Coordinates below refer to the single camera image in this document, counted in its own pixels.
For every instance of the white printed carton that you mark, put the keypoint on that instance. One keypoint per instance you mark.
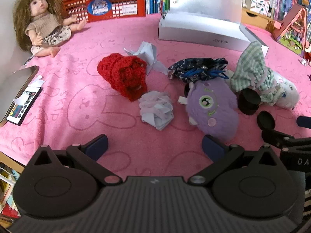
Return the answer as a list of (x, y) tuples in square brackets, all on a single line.
[(260, 2)]

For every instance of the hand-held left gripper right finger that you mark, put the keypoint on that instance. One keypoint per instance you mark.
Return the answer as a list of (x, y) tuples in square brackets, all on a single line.
[(212, 146)]

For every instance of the red knitted hat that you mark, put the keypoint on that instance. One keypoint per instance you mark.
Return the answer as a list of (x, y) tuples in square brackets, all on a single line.
[(116, 72)]

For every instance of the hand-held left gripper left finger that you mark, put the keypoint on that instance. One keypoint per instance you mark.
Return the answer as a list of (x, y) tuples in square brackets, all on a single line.
[(98, 145)]

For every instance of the black round jar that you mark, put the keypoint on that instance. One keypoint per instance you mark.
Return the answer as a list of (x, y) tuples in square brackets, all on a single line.
[(249, 100)]

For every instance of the red plastic crate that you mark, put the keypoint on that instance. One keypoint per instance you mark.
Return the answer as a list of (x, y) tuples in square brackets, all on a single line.
[(121, 4)]

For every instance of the white plush with checked hat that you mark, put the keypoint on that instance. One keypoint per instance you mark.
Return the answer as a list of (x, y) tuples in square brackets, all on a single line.
[(250, 63)]

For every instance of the white cardboard box with lid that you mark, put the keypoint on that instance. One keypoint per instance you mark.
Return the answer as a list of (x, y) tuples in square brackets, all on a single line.
[(201, 29)]

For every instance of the black remote with coloured buttons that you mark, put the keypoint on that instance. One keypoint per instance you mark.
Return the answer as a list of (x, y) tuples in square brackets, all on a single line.
[(23, 106)]

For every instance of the pink miniature house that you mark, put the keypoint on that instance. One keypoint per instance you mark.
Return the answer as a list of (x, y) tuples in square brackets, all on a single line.
[(291, 17)]

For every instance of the small white paper piece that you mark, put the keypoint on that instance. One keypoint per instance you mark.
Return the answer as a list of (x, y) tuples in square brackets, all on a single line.
[(303, 62)]

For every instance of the white tissue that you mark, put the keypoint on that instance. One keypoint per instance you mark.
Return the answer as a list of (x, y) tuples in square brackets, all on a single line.
[(155, 109)]

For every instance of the wooden drawer box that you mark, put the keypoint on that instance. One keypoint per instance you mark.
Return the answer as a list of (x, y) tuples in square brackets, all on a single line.
[(255, 19)]

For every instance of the row of colourful books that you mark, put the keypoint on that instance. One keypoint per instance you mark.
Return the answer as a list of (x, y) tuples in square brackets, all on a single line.
[(279, 2)]

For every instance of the black round lid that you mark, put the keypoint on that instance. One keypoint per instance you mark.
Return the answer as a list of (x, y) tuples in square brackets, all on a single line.
[(266, 120)]

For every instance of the purple plush toy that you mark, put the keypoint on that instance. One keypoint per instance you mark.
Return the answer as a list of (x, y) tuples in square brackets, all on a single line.
[(213, 111)]

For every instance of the long-haired baby doll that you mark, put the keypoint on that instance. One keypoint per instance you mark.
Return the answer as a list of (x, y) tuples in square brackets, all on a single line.
[(45, 21)]

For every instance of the pink rabbit-print blanket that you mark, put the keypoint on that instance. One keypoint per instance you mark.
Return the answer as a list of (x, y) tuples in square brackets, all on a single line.
[(73, 114)]

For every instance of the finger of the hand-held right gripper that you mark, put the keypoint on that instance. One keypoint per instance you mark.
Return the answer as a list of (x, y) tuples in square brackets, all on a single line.
[(277, 137), (304, 121)]

